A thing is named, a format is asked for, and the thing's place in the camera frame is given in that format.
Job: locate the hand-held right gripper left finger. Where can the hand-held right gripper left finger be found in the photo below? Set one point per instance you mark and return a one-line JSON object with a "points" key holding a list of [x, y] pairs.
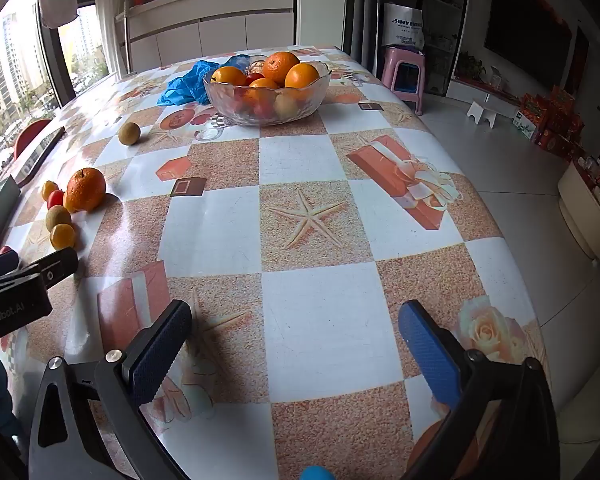
{"points": [[162, 355]]}

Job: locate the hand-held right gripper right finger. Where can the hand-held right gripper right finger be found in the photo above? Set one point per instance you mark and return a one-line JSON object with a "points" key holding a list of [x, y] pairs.
{"points": [[430, 355]]}

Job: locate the tan round fruit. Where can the tan round fruit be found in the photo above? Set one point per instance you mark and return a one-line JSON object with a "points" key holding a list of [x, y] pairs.
{"points": [[58, 217], [129, 133], [286, 105]]}

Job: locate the orange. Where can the orange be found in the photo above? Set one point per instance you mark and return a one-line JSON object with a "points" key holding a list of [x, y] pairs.
{"points": [[228, 76], [301, 76], [85, 190], [281, 67], [263, 87]]}

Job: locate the person's right hand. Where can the person's right hand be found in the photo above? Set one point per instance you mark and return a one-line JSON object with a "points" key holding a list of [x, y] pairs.
{"points": [[317, 473]]}

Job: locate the red chair back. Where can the red chair back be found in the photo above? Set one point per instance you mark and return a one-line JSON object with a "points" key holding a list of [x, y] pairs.
{"points": [[30, 135]]}

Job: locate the cream curved cabinet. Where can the cream curved cabinet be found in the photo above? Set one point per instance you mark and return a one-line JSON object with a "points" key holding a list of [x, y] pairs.
{"points": [[587, 210]]}

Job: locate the metal pole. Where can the metal pole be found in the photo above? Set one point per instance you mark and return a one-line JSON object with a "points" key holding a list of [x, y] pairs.
{"points": [[125, 35]]}

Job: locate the white and green box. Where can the white and green box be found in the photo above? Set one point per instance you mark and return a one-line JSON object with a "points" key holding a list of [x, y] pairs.
{"points": [[525, 125]]}

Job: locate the small white step stool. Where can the small white step stool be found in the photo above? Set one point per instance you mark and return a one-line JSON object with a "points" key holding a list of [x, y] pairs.
{"points": [[482, 110]]}

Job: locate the glass fruit bowl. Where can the glass fruit bowl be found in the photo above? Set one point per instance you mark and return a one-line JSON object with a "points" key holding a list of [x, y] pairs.
{"points": [[267, 112]]}

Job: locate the hanging grey cloth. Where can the hanging grey cloth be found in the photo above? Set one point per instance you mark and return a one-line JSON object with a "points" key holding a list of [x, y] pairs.
{"points": [[58, 2]]}

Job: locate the stack of red gift boxes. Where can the stack of red gift boxes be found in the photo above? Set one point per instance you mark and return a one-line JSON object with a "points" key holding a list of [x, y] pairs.
{"points": [[555, 120]]}

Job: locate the pink plastic stool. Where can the pink plastic stool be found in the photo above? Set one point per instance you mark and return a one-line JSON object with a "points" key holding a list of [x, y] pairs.
{"points": [[405, 80]]}

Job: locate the white kitchen cabinet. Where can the white kitchen cabinet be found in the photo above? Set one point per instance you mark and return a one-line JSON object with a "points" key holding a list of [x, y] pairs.
{"points": [[215, 25]]}

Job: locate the white shopping bag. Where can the white shopping bag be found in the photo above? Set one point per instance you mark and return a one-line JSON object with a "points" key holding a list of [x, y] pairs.
{"points": [[404, 25]]}

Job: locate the grey curtain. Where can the grey curtain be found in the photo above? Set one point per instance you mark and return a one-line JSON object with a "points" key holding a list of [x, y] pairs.
{"points": [[362, 10]]}

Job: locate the wall television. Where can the wall television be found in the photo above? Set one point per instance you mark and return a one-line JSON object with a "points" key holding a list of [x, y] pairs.
{"points": [[527, 35]]}

